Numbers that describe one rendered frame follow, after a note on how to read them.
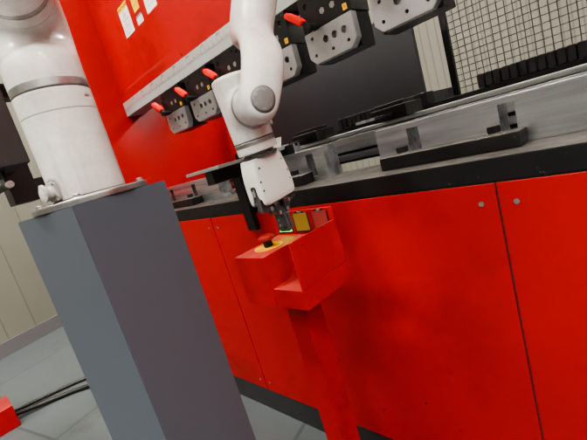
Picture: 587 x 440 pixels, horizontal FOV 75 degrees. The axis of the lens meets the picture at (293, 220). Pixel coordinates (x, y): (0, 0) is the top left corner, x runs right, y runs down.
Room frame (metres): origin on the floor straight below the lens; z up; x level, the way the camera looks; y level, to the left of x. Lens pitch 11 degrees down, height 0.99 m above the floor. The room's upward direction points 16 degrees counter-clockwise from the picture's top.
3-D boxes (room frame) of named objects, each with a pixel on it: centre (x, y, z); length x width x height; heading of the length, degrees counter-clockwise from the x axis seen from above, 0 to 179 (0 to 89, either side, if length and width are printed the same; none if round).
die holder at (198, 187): (1.70, 0.38, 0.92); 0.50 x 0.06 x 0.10; 43
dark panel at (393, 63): (1.82, -0.20, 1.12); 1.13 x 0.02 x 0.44; 43
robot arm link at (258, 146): (0.80, 0.03, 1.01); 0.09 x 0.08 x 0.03; 135
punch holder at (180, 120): (1.61, 0.30, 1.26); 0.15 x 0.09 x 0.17; 43
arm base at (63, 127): (0.69, 0.33, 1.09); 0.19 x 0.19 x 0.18
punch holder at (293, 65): (1.17, -0.11, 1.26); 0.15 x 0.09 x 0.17; 43
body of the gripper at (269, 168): (0.80, 0.03, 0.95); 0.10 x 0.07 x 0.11; 135
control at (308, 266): (0.87, 0.04, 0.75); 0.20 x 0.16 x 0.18; 45
